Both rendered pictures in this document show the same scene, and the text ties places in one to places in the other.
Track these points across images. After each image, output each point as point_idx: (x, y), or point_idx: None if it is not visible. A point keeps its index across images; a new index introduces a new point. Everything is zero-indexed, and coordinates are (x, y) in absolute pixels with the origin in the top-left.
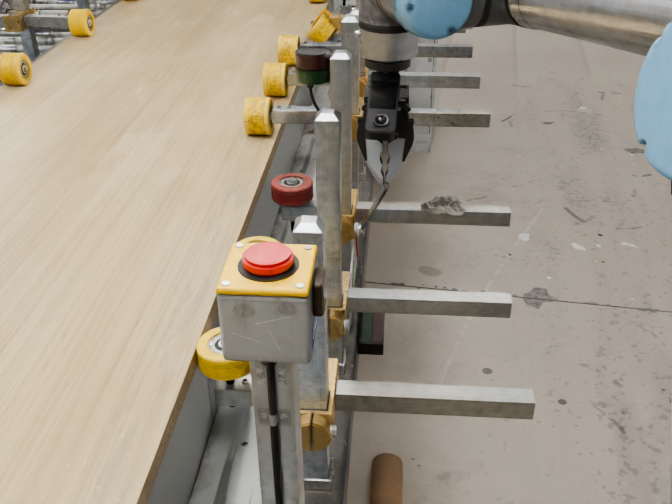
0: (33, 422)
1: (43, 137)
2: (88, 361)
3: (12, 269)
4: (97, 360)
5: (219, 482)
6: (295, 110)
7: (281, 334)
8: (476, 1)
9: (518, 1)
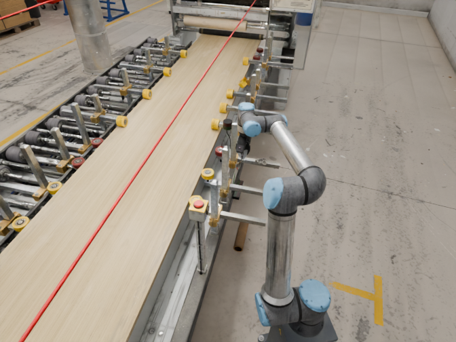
0: (152, 214)
1: (155, 123)
2: (164, 200)
3: (147, 170)
4: (166, 200)
5: (193, 227)
6: None
7: (199, 217)
8: (262, 129)
9: (271, 131)
